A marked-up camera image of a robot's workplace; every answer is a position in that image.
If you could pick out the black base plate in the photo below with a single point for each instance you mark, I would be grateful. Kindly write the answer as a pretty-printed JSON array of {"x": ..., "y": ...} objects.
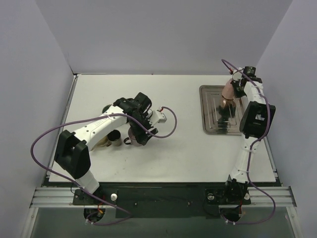
[{"x": 156, "y": 199}]

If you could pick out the small brown cup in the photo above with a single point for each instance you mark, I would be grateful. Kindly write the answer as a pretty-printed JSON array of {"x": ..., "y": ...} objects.
[{"x": 114, "y": 138}]

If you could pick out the beige round mug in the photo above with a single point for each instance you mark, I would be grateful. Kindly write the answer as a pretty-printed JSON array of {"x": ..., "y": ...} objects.
[{"x": 102, "y": 143}]

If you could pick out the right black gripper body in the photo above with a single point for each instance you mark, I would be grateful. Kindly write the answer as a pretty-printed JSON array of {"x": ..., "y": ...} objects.
[{"x": 237, "y": 88}]

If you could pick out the purple mug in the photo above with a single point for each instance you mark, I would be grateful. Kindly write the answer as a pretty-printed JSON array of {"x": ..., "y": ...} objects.
[{"x": 131, "y": 139}]

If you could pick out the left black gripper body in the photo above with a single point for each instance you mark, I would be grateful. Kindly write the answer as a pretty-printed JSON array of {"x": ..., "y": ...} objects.
[{"x": 144, "y": 131}]

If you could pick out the pink faceted mug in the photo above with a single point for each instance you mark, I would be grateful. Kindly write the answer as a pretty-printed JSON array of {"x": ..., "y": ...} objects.
[{"x": 227, "y": 94}]

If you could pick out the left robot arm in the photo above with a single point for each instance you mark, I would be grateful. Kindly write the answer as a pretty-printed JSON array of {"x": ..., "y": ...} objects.
[{"x": 73, "y": 148}]

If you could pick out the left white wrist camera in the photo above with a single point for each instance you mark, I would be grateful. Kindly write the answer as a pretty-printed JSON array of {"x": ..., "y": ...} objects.
[{"x": 156, "y": 117}]

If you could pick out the green speckled mug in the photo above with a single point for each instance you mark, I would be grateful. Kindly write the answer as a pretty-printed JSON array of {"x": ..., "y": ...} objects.
[{"x": 106, "y": 108}]

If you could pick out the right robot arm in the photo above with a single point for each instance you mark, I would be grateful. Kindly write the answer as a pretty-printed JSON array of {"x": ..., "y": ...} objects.
[{"x": 254, "y": 126}]

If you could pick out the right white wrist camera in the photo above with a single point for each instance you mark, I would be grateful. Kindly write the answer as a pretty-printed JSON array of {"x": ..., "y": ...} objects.
[{"x": 236, "y": 75}]

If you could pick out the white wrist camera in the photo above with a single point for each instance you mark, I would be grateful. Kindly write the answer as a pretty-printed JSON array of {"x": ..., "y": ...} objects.
[
  {"x": 236, "y": 75},
  {"x": 156, "y": 117}
]

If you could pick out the metal tray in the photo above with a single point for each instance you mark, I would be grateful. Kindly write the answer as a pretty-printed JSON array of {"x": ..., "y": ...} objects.
[{"x": 219, "y": 115}]

